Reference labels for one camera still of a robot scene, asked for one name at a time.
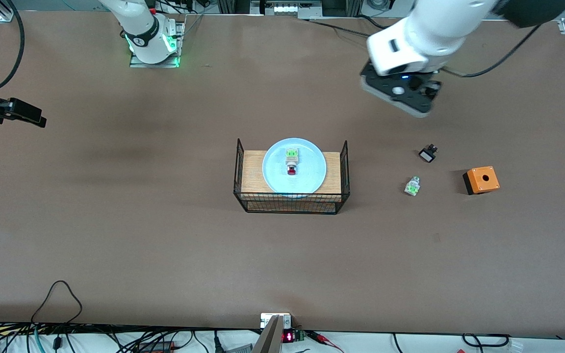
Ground wooden board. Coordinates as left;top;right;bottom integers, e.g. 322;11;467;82
241;151;342;195

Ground thin black cable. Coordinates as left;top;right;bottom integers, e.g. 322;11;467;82
462;333;512;348

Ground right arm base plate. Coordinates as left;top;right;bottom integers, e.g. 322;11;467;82
129;22;185;68

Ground looped black cable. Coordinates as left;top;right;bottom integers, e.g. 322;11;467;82
31;280;83;339

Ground black cable on table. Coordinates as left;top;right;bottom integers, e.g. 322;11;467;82
307;15;386;40

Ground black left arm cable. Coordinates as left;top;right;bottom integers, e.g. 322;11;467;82
439;25;544;79

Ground silver tag plate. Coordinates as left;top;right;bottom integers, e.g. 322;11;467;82
260;313;292;329

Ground orange button box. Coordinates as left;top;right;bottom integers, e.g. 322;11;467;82
462;166;500;195

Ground grey metal stand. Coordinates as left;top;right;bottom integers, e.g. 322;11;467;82
252;315;284;353

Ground red push button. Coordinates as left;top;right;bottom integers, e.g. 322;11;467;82
284;147;301;177

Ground light blue plate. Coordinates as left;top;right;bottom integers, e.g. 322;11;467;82
262;138;327;197

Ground black wire basket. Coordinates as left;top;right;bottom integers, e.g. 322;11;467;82
233;139;351;215

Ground red clip leads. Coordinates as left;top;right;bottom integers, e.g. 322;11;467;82
307;331;345;353

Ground black power brick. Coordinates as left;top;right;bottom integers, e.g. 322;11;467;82
138;341;176;353

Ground lit control unit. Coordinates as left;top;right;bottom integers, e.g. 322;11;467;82
251;0;323;19

